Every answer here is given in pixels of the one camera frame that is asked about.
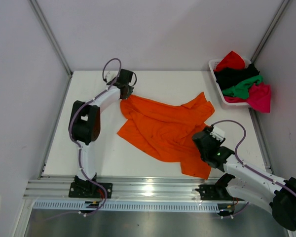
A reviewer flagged orange t shirt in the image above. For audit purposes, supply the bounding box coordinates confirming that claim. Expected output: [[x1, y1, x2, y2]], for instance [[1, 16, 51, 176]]
[[117, 92, 215, 179]]

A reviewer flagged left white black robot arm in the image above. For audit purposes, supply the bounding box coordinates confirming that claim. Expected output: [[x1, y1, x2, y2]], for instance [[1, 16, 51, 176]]
[[68, 69, 137, 198]]

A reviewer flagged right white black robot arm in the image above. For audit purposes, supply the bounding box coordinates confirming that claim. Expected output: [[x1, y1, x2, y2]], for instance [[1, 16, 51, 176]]
[[192, 126, 296, 232]]

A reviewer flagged green t shirt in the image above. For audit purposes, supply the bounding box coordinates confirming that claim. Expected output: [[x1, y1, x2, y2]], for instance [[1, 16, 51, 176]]
[[222, 75, 263, 99]]

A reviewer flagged magenta t shirt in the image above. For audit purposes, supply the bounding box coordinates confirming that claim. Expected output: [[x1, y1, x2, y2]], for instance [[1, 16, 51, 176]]
[[224, 82, 271, 113]]

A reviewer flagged black t shirt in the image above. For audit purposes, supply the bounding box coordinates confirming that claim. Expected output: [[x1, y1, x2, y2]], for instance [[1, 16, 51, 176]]
[[214, 64, 259, 90]]

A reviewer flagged white plastic laundry basket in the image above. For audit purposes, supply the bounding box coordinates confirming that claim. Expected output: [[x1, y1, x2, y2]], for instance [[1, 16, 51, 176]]
[[208, 58, 251, 109]]

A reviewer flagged red t shirt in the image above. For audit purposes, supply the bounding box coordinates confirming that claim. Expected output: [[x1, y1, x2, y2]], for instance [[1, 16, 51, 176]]
[[214, 51, 245, 72]]

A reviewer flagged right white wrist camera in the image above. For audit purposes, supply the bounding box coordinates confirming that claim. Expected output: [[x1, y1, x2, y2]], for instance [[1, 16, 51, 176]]
[[210, 126, 225, 142]]

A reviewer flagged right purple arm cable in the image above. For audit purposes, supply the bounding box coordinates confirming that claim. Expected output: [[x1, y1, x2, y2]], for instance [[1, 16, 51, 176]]
[[211, 119, 296, 219]]

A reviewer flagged slotted grey cable duct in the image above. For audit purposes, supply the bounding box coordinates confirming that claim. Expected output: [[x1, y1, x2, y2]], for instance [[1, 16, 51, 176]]
[[33, 200, 220, 213]]

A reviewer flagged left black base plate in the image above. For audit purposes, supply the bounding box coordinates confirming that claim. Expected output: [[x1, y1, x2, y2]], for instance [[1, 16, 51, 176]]
[[69, 182, 112, 198]]

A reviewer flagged aluminium mounting rail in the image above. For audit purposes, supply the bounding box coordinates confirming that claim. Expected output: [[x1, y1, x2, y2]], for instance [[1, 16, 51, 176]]
[[23, 176, 218, 202]]

